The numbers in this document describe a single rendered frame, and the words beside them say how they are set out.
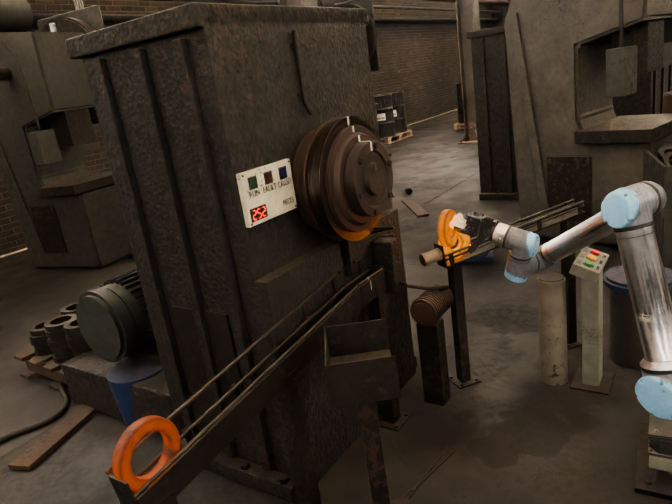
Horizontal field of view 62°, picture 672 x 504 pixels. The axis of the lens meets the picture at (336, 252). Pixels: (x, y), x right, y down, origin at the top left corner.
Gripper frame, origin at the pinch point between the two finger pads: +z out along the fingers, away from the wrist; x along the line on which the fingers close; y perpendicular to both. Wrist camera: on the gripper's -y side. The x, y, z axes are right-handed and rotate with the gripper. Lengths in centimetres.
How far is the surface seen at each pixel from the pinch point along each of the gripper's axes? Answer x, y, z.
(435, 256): -5.0, -18.7, 4.5
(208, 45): 83, 65, 57
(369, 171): 39, 26, 20
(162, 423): 137, -23, 18
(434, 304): 8.9, -33.8, -4.2
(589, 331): -29, -40, -63
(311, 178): 57, 23, 33
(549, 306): -24, -33, -45
